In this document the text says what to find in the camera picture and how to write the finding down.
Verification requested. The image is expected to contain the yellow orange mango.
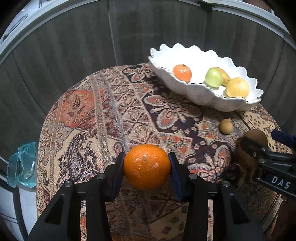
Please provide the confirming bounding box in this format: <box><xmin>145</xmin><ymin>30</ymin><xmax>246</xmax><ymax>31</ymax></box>
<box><xmin>214</xmin><ymin>67</ymin><xmax>231</xmax><ymax>87</ymax></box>

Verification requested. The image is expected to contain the teal plastic bag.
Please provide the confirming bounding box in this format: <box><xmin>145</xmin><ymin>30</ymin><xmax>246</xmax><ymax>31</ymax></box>
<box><xmin>6</xmin><ymin>142</ymin><xmax>38</xmax><ymax>188</ymax></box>

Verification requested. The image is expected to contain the patterned woven table cloth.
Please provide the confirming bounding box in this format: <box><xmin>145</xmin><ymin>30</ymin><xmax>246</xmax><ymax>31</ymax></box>
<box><xmin>36</xmin><ymin>63</ymin><xmax>291</xmax><ymax>240</ymax></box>

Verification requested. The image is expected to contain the dark plum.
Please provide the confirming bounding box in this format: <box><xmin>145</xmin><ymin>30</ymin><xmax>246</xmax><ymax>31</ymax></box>
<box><xmin>223</xmin><ymin>164</ymin><xmax>242</xmax><ymax>185</ymax></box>

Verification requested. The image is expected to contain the small tan longan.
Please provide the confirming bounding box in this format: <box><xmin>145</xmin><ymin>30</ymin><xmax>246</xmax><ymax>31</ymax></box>
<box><xmin>219</xmin><ymin>118</ymin><xmax>233</xmax><ymax>135</ymax></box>

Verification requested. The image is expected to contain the brown kiwi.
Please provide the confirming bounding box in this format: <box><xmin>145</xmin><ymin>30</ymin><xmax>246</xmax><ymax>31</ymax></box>
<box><xmin>236</xmin><ymin>130</ymin><xmax>268</xmax><ymax>183</ymax></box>

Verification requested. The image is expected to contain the green apple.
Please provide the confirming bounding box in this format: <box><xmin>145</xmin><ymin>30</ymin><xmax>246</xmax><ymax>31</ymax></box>
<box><xmin>205</xmin><ymin>67</ymin><xmax>223</xmax><ymax>88</ymax></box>

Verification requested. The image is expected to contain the white scalloped fruit bowl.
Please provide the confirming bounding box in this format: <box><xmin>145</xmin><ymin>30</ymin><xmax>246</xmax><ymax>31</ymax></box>
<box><xmin>148</xmin><ymin>43</ymin><xmax>263</xmax><ymax>112</ymax></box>

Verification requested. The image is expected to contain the small orange tangerine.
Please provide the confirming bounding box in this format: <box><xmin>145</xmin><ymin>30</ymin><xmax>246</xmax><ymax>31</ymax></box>
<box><xmin>173</xmin><ymin>64</ymin><xmax>192</xmax><ymax>83</ymax></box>

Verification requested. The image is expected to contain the yellow lemon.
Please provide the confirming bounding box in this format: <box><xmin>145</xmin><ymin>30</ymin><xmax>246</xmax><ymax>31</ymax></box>
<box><xmin>226</xmin><ymin>77</ymin><xmax>250</xmax><ymax>99</ymax></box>

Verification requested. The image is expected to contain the large orange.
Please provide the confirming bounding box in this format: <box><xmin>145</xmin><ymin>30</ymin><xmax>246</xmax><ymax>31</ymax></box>
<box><xmin>123</xmin><ymin>144</ymin><xmax>171</xmax><ymax>190</ymax></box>

